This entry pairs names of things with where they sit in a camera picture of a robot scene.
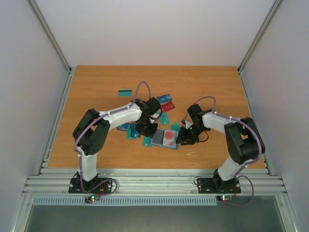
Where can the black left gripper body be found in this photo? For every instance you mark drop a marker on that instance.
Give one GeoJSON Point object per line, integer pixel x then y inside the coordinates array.
{"type": "Point", "coordinates": [145, 127]}

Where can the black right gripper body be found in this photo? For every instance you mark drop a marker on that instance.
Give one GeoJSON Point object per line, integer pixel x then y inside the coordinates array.
{"type": "Point", "coordinates": [184, 137]}

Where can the teal card with signature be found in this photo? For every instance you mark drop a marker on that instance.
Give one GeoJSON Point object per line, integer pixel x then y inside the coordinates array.
{"type": "Point", "coordinates": [146, 141]}

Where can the white card red circle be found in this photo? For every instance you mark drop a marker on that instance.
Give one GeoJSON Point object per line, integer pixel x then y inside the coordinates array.
{"type": "Point", "coordinates": [170, 137]}

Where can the black VIP card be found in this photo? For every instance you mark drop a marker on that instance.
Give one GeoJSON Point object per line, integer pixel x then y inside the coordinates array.
{"type": "Point", "coordinates": [157, 138]}

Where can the teal leather card holder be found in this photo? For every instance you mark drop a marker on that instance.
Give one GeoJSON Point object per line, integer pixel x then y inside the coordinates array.
{"type": "Point", "coordinates": [168, 147]}

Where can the teal card black stripe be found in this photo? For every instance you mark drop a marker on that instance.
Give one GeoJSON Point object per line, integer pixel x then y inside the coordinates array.
{"type": "Point", "coordinates": [125, 93]}

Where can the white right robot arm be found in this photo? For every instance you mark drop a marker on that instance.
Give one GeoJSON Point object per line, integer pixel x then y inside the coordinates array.
{"type": "Point", "coordinates": [244, 143]}

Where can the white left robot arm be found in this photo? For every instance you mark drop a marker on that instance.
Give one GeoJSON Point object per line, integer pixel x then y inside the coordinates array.
{"type": "Point", "coordinates": [91, 132]}

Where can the blue card near centre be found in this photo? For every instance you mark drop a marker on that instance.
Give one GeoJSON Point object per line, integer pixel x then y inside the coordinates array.
{"type": "Point", "coordinates": [134, 133]}

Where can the teal card right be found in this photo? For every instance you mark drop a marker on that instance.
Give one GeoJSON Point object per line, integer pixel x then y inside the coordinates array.
{"type": "Point", "coordinates": [175, 126]}

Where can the teal card under pile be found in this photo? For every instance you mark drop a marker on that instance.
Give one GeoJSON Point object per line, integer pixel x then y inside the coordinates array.
{"type": "Point", "coordinates": [128, 132]}

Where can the teal card under circle card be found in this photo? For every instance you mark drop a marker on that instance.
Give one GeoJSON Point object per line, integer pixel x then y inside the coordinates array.
{"type": "Point", "coordinates": [164, 119]}

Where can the dark blue card left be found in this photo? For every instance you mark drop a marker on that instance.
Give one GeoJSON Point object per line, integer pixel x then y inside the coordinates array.
{"type": "Point", "coordinates": [124, 127]}

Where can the red card right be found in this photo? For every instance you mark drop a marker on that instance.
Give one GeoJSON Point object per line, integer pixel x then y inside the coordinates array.
{"type": "Point", "coordinates": [167, 106]}

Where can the blue card top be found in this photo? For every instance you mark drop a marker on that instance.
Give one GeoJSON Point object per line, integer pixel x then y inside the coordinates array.
{"type": "Point", "coordinates": [164, 98]}

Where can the right controller board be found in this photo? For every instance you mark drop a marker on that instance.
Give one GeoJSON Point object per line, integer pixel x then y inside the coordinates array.
{"type": "Point", "coordinates": [224, 198]}

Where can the controller board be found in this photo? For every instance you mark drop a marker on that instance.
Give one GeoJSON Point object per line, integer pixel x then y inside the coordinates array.
{"type": "Point", "coordinates": [224, 198]}
{"type": "Point", "coordinates": [91, 198]}

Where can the left controller board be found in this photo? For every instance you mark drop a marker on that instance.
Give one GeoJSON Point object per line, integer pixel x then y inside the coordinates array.
{"type": "Point", "coordinates": [91, 198]}

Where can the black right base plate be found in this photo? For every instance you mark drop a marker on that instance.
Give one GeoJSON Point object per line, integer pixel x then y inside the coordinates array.
{"type": "Point", "coordinates": [208, 186]}

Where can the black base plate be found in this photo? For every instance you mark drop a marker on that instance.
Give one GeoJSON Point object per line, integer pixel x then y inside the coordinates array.
{"type": "Point", "coordinates": [95, 186]}
{"type": "Point", "coordinates": [208, 186]}

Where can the grey slotted cable duct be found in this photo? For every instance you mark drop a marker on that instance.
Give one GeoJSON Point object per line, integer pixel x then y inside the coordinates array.
{"type": "Point", "coordinates": [127, 201]}

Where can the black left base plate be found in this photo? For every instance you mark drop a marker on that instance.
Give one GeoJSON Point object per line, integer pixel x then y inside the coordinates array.
{"type": "Point", "coordinates": [95, 186]}

